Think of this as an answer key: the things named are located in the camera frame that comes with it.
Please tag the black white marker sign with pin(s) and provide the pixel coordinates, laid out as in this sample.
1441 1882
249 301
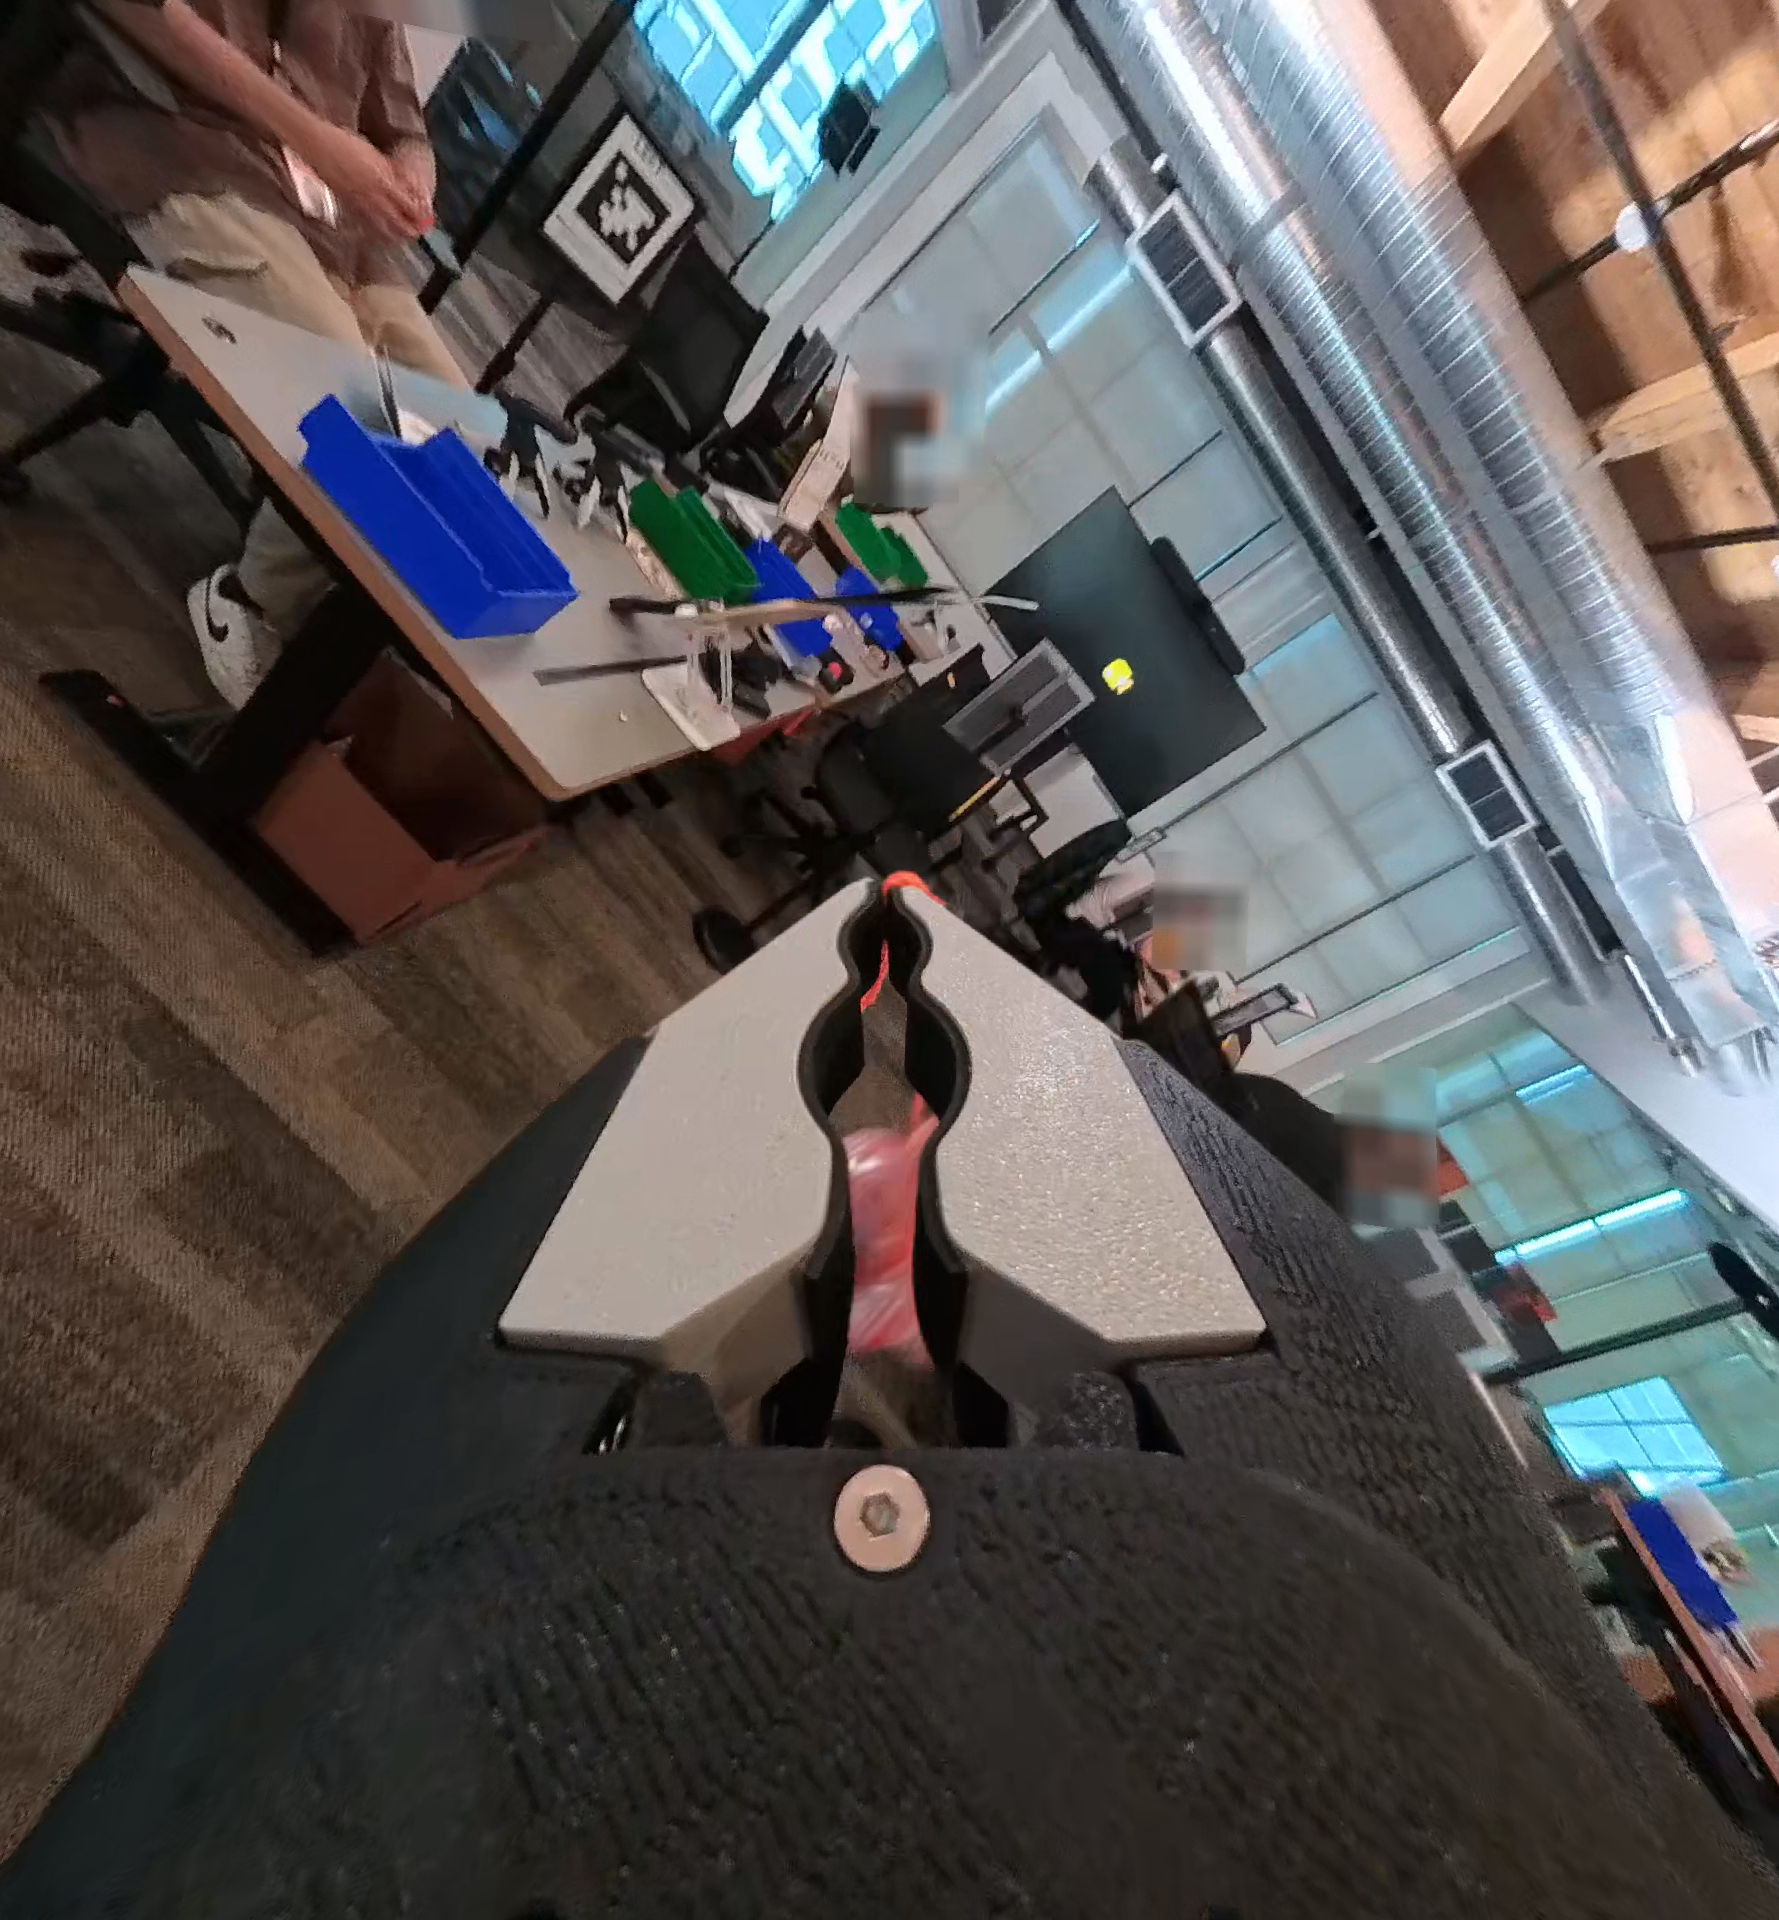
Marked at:
619 210

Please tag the grey desktop device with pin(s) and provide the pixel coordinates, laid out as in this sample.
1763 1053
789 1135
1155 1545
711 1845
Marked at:
1015 696

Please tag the grey work table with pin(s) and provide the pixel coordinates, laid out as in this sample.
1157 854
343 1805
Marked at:
319 377

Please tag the green parts bin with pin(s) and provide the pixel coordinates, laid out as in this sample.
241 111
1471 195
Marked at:
693 540
883 546

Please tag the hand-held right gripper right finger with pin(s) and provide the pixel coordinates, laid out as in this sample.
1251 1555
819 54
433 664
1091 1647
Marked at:
1085 1200

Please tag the small blue parts bin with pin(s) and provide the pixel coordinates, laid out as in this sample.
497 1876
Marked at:
789 600
867 616

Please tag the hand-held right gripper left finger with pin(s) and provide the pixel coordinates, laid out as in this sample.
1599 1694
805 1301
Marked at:
679 1200

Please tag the red white yo-yo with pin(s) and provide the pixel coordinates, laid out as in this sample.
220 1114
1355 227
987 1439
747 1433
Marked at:
889 1230

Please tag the large blue parts bin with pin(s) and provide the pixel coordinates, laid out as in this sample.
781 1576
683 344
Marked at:
439 516

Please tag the black office chair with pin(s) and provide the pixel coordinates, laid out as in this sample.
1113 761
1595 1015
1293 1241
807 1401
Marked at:
889 797

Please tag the black stool chair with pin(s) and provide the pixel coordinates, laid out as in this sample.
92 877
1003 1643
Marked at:
20 270

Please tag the silver spiral air duct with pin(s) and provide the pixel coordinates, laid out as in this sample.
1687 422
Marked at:
1369 450

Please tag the cardboard box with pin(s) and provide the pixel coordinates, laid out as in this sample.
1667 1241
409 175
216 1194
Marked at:
393 811

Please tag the black wall screen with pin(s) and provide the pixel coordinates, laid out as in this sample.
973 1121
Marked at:
1129 647

